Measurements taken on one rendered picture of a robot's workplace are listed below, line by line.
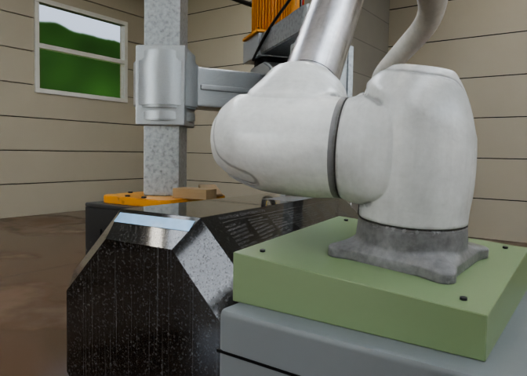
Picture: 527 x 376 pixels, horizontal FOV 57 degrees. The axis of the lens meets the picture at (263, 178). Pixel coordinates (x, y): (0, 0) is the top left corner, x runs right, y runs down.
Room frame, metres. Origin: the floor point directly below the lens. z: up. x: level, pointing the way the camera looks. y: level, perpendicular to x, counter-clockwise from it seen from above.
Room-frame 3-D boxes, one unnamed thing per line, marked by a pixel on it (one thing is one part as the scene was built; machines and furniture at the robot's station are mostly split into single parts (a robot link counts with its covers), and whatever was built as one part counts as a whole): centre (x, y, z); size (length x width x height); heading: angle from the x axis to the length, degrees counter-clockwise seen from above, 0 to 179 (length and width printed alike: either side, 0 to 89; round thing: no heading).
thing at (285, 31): (2.66, -0.14, 1.62); 0.96 x 0.25 x 0.17; 19
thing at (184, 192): (2.45, 0.35, 0.81); 0.20 x 0.10 x 0.05; 65
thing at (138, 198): (2.63, 0.53, 0.76); 0.49 x 0.49 x 0.05; 57
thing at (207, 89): (2.73, 0.36, 1.37); 0.74 x 0.34 x 0.25; 119
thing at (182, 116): (2.63, 0.53, 1.36); 0.35 x 0.35 x 0.41
